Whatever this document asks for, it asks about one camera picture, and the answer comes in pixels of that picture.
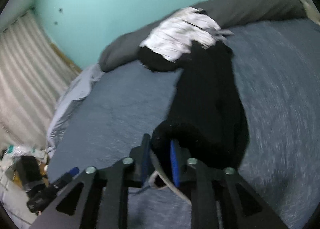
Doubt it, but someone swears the light grey duvet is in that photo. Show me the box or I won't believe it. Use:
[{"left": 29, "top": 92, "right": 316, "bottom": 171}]
[{"left": 46, "top": 64, "right": 104, "bottom": 158}]

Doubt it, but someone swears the floor clutter beside bed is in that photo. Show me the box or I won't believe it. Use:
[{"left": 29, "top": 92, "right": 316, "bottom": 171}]
[{"left": 1, "top": 145, "right": 48, "bottom": 198}]

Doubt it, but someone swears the dark grey long bolster pillow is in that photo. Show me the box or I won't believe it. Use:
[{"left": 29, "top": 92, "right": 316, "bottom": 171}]
[{"left": 99, "top": 0, "right": 306, "bottom": 72}]

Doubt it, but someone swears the black sweater with white trim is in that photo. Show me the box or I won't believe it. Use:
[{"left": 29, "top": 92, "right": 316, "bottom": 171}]
[{"left": 150, "top": 42, "right": 249, "bottom": 203}]

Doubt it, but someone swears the black and white clothes pile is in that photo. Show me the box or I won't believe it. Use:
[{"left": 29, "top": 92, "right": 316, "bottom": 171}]
[{"left": 137, "top": 7, "right": 234, "bottom": 72}]

